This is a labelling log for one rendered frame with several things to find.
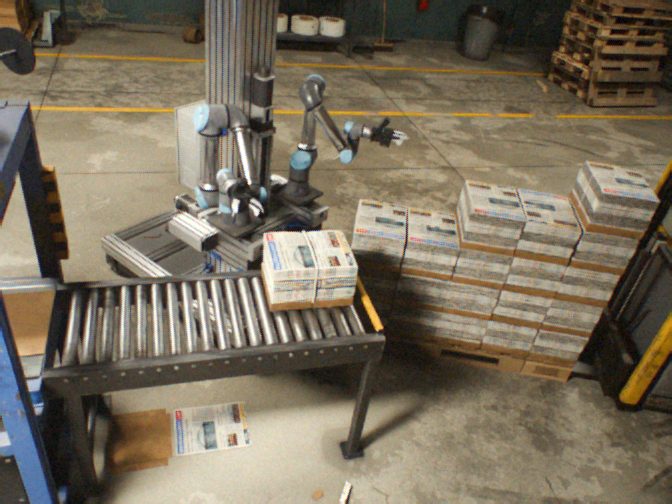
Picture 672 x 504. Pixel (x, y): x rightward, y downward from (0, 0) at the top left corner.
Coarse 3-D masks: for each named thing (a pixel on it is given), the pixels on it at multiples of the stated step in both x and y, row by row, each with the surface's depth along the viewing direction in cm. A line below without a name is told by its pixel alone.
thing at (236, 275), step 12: (168, 276) 259; (180, 276) 260; (192, 276) 262; (204, 276) 263; (216, 276) 264; (228, 276) 265; (240, 276) 266; (252, 276) 267; (60, 288) 244; (72, 288) 245; (84, 288) 246; (96, 288) 248; (132, 288) 253; (192, 288) 262; (252, 288) 271; (264, 288) 273; (60, 300) 246; (84, 300) 250; (132, 300) 256; (180, 300) 264
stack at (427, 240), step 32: (384, 224) 315; (416, 224) 319; (448, 224) 323; (384, 256) 312; (416, 256) 310; (448, 256) 308; (480, 256) 306; (512, 256) 305; (384, 288) 325; (416, 288) 322; (448, 288) 320; (480, 288) 317; (544, 288) 312; (384, 320) 339; (416, 320) 336; (448, 320) 333; (480, 320) 330; (416, 352) 350; (480, 352) 344
